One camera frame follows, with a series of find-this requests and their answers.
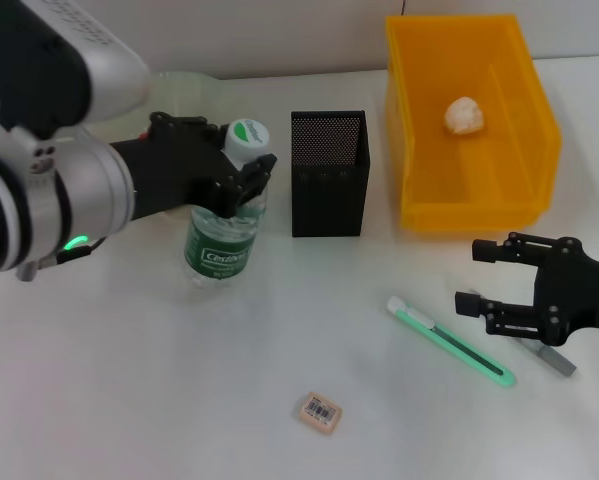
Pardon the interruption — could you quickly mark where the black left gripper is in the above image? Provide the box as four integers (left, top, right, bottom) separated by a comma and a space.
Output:
108, 112, 279, 221

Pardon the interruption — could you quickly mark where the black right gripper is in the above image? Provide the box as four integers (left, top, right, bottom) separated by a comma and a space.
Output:
453, 232, 599, 346

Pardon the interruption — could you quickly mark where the clear green-label water bottle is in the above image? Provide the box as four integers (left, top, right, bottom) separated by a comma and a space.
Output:
183, 118, 272, 291

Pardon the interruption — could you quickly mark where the white paper ball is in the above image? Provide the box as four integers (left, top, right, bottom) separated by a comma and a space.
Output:
443, 95, 485, 135

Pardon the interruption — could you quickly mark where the pale green glass fruit plate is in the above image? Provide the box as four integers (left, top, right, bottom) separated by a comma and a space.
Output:
128, 71, 269, 221

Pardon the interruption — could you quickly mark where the green utility knife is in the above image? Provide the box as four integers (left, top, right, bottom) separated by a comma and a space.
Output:
386, 295, 518, 390

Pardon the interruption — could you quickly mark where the black mesh pen holder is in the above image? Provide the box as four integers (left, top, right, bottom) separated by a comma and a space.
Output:
291, 109, 372, 238

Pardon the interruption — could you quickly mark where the grey pen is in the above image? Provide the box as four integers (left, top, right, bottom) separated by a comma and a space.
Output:
508, 335, 578, 377

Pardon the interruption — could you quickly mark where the beige eraser with barcode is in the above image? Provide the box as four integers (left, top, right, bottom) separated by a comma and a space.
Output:
296, 392, 344, 436

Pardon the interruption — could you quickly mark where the yellow plastic bin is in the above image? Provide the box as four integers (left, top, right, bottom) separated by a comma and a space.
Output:
384, 13, 563, 232

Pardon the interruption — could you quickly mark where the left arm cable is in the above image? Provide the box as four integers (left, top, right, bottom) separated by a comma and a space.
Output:
16, 237, 108, 281

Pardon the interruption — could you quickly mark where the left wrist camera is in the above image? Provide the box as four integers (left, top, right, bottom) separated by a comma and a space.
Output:
0, 0, 151, 142

